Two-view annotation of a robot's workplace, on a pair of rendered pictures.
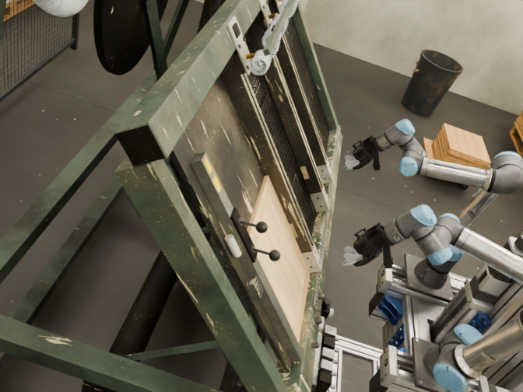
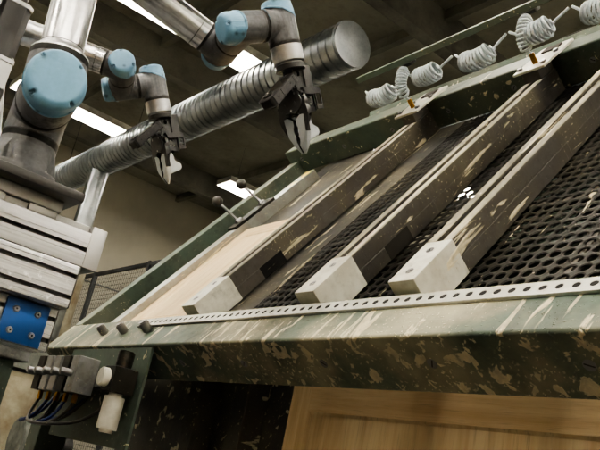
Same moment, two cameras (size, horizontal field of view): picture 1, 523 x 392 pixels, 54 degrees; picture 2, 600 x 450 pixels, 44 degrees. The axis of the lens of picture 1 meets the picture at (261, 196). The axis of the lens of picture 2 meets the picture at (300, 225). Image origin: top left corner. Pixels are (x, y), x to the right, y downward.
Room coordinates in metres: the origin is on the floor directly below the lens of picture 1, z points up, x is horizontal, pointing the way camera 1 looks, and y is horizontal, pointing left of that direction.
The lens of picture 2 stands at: (3.40, -1.15, 0.58)
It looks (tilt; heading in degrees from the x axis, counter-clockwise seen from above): 19 degrees up; 148
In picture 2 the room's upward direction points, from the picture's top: 12 degrees clockwise
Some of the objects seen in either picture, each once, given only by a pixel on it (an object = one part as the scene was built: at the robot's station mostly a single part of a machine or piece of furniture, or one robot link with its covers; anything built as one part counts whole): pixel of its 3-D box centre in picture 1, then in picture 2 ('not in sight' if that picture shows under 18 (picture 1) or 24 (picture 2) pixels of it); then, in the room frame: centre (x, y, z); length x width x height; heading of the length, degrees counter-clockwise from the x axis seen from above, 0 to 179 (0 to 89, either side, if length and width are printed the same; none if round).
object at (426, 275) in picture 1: (434, 269); (22, 161); (1.83, -0.86, 1.09); 0.15 x 0.15 x 0.10
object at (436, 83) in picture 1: (428, 84); not in sight; (6.07, -1.40, 0.33); 0.54 x 0.54 x 0.65
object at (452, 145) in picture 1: (452, 155); not in sight; (4.79, -1.68, 0.20); 0.61 x 0.51 x 0.40; 4
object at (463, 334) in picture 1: (463, 344); not in sight; (1.33, -0.89, 1.20); 0.13 x 0.12 x 0.14; 158
